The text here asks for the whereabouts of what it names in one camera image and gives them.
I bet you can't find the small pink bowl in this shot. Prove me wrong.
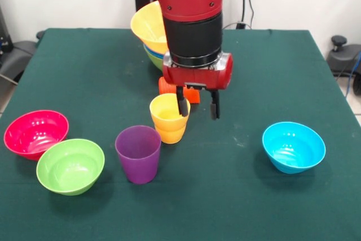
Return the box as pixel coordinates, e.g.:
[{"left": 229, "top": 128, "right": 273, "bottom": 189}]
[{"left": 3, "top": 109, "right": 70, "bottom": 161}]

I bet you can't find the small green bowl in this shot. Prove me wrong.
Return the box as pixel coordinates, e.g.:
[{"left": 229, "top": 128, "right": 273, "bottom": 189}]
[{"left": 36, "top": 138, "right": 105, "bottom": 196}]

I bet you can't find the dark grey pedestal foot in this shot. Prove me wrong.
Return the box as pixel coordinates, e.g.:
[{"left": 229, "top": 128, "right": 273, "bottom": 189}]
[
  {"left": 0, "top": 40, "right": 37, "bottom": 84},
  {"left": 327, "top": 35, "right": 361, "bottom": 77}
]

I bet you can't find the large orange bowl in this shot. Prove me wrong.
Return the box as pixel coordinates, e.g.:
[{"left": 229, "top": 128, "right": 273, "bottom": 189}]
[{"left": 130, "top": 0, "right": 170, "bottom": 55}]

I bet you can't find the black wall cable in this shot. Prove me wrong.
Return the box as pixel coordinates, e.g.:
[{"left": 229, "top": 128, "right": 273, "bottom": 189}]
[{"left": 222, "top": 0, "right": 256, "bottom": 30}]

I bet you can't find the purple cup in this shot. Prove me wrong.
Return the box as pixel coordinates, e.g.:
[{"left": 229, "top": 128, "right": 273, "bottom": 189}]
[{"left": 115, "top": 125, "right": 162, "bottom": 185}]

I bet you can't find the red cup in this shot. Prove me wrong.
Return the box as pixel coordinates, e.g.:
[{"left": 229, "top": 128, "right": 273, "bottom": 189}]
[{"left": 158, "top": 76, "right": 201, "bottom": 104}]

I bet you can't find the small light blue bowl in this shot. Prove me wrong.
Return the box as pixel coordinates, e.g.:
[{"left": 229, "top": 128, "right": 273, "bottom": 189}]
[{"left": 262, "top": 121, "right": 327, "bottom": 174}]

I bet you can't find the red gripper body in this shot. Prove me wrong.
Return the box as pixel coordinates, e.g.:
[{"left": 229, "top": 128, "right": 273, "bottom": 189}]
[{"left": 162, "top": 50, "right": 234, "bottom": 91}]

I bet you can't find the dark green tablecloth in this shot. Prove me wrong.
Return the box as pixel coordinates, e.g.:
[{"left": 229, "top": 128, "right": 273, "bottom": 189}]
[{"left": 0, "top": 28, "right": 361, "bottom": 241}]

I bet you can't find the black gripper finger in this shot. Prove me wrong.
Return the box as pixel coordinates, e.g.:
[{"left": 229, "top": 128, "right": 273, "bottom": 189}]
[
  {"left": 208, "top": 89, "right": 221, "bottom": 120},
  {"left": 175, "top": 85, "right": 190, "bottom": 117}
]

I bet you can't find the large green bowl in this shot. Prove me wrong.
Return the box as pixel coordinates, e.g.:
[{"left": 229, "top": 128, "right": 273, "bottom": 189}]
[{"left": 144, "top": 49, "right": 165, "bottom": 72}]

